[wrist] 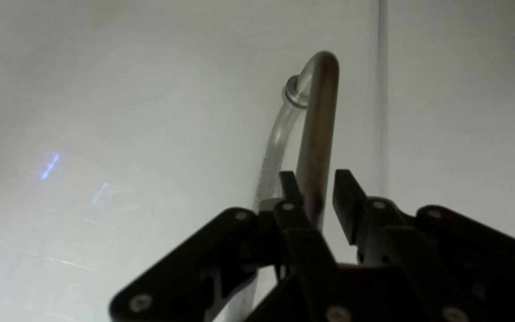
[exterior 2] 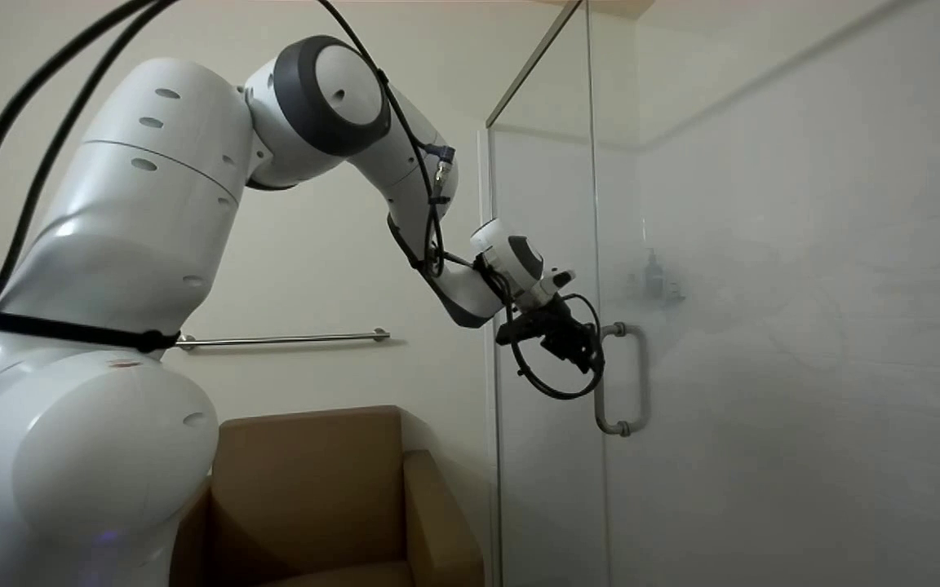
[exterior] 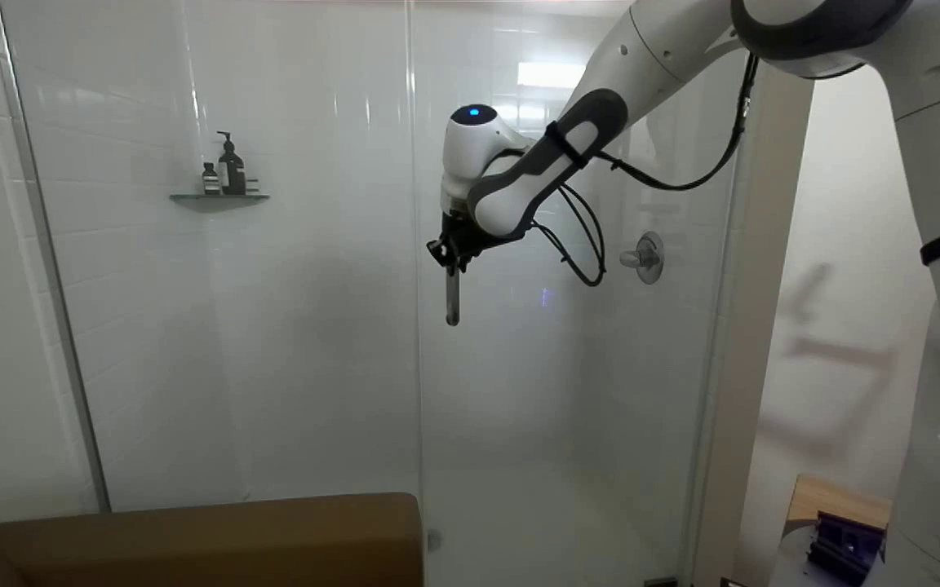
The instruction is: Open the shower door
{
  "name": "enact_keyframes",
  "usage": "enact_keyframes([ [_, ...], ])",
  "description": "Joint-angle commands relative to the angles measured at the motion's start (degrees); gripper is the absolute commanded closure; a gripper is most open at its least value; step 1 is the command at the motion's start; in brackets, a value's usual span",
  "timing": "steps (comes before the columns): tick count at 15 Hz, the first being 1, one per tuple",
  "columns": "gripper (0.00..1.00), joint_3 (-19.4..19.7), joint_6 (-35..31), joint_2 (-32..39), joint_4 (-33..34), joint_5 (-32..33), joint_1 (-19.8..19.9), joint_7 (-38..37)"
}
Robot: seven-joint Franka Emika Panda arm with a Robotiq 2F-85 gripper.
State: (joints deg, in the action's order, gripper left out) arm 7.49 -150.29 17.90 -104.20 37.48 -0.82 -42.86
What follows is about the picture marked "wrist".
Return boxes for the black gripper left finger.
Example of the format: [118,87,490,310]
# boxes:
[109,171,343,322]

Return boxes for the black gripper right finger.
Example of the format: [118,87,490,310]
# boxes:
[331,169,515,322]

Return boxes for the glass shower door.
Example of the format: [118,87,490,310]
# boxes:
[0,0,386,322]

